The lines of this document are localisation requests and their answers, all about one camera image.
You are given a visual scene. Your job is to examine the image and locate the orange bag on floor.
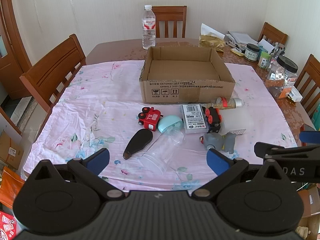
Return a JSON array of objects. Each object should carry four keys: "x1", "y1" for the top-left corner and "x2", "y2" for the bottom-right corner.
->
[{"x1": 0, "y1": 166, "x2": 24, "y2": 209}]

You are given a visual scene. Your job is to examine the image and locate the wooden chair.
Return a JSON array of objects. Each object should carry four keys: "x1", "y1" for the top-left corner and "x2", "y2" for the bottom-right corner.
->
[
  {"x1": 152, "y1": 5, "x2": 187, "y2": 38},
  {"x1": 20, "y1": 34, "x2": 86, "y2": 122},
  {"x1": 295, "y1": 54, "x2": 320, "y2": 117},
  {"x1": 258, "y1": 22, "x2": 288, "y2": 45}
]

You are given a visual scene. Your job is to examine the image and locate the red snack package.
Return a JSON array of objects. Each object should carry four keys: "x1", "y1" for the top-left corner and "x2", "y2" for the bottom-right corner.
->
[{"x1": 0, "y1": 211, "x2": 16, "y2": 240}]

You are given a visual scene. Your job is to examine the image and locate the small jar green lid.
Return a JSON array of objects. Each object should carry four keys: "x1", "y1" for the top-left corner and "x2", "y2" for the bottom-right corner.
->
[{"x1": 258, "y1": 51, "x2": 271, "y2": 69}]

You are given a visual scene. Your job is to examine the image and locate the glass jar black lid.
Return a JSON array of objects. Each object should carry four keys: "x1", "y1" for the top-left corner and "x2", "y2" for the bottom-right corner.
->
[{"x1": 244, "y1": 43, "x2": 260, "y2": 61}]

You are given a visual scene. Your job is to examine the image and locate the gold tissue pack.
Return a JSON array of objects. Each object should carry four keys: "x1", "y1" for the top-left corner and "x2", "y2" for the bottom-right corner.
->
[{"x1": 199, "y1": 23, "x2": 225, "y2": 53}]

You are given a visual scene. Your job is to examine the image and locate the yellow sticky note pad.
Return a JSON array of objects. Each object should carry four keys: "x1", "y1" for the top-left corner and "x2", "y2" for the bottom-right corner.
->
[{"x1": 231, "y1": 48, "x2": 244, "y2": 57}]

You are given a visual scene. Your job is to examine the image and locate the stack of white papers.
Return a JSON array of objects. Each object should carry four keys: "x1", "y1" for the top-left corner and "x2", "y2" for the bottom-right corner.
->
[{"x1": 228, "y1": 31, "x2": 258, "y2": 45}]

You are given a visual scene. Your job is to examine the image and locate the wooden door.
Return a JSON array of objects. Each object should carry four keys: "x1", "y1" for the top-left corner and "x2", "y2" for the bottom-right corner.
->
[{"x1": 1, "y1": 0, "x2": 31, "y2": 99}]

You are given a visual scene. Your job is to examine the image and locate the wooden chair right side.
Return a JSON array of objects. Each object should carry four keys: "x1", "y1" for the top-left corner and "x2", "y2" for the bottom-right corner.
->
[{"x1": 295, "y1": 54, "x2": 320, "y2": 117}]

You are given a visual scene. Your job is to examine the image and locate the clear plastic jar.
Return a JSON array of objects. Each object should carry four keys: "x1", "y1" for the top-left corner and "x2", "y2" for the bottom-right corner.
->
[{"x1": 140, "y1": 127, "x2": 184, "y2": 175}]

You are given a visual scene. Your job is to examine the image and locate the pink floral tablecloth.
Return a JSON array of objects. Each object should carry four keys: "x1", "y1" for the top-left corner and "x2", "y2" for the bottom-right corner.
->
[{"x1": 23, "y1": 60, "x2": 298, "y2": 196}]

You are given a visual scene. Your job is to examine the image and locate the large jar black lid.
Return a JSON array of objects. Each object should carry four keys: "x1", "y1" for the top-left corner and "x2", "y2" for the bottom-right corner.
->
[{"x1": 265, "y1": 55, "x2": 298, "y2": 99}]

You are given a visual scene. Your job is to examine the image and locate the wooden chair far side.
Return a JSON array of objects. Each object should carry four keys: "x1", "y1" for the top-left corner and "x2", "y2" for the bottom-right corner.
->
[{"x1": 152, "y1": 5, "x2": 187, "y2": 38}]

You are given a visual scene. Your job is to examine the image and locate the bundle of pens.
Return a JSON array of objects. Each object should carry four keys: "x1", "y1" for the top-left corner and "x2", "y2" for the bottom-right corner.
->
[{"x1": 269, "y1": 42, "x2": 285, "y2": 66}]

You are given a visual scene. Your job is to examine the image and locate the clear box with barcode label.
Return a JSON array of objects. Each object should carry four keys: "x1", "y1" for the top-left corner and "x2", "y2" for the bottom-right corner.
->
[{"x1": 181, "y1": 104, "x2": 208, "y2": 134}]

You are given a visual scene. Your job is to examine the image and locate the white plastic bottle green label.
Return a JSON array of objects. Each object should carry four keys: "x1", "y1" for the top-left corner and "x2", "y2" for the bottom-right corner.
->
[{"x1": 219, "y1": 107, "x2": 253, "y2": 135}]

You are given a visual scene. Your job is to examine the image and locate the black toy train red wheels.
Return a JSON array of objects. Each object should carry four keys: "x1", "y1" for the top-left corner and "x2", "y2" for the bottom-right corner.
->
[{"x1": 202, "y1": 107, "x2": 222, "y2": 133}]

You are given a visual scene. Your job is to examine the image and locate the wooden chair far right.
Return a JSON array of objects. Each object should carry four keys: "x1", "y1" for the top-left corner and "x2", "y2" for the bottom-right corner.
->
[{"x1": 258, "y1": 22, "x2": 288, "y2": 45}]

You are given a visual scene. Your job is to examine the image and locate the open cardboard box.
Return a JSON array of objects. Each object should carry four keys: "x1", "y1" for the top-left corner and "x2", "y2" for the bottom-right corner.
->
[{"x1": 139, "y1": 46, "x2": 235, "y2": 104}]

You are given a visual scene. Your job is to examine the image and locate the small bottle silver cap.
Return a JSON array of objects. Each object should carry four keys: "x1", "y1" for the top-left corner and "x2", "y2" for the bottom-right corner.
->
[{"x1": 201, "y1": 97, "x2": 244, "y2": 110}]

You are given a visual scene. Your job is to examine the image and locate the clear plastic water bottle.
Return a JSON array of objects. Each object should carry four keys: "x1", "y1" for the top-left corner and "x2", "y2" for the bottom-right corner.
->
[{"x1": 142, "y1": 5, "x2": 156, "y2": 50}]

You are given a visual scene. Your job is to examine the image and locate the wooden chair left side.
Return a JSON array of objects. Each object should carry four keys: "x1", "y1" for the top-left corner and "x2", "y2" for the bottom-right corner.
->
[{"x1": 20, "y1": 34, "x2": 86, "y2": 122}]

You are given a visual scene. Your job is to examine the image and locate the light blue oval case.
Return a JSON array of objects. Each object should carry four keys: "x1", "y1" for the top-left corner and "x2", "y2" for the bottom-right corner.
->
[{"x1": 158, "y1": 115, "x2": 183, "y2": 133}]

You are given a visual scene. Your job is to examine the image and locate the grey elephant toy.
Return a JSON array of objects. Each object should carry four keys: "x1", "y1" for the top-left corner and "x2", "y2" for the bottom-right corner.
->
[{"x1": 200, "y1": 132, "x2": 236, "y2": 154}]

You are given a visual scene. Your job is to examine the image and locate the small white box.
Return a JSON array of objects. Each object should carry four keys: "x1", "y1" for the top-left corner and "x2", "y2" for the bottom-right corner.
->
[{"x1": 287, "y1": 86, "x2": 303, "y2": 102}]

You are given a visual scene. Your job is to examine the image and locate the cardboard box on floor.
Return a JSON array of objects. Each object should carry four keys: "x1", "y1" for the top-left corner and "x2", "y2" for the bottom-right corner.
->
[{"x1": 0, "y1": 131, "x2": 23, "y2": 170}]

